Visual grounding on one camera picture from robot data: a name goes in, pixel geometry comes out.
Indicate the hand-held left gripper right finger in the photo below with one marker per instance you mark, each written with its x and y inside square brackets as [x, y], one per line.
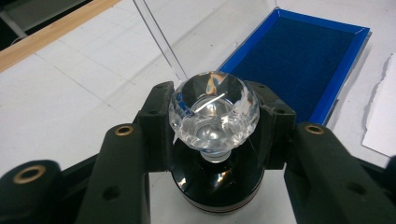
[323, 174]

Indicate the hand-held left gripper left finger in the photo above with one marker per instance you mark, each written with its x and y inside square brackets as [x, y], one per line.
[121, 174]

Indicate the black stamp with clear knob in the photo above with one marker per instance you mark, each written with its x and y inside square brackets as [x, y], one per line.
[214, 102]

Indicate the blue ink pad clear lid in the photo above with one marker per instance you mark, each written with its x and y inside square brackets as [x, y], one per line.
[295, 56]

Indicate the white paper sheet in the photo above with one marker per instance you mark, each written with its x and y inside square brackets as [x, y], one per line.
[383, 124]

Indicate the large white table cover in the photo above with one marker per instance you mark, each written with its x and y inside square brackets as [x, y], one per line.
[62, 93]

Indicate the wooden table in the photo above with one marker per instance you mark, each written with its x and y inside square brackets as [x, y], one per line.
[46, 34]

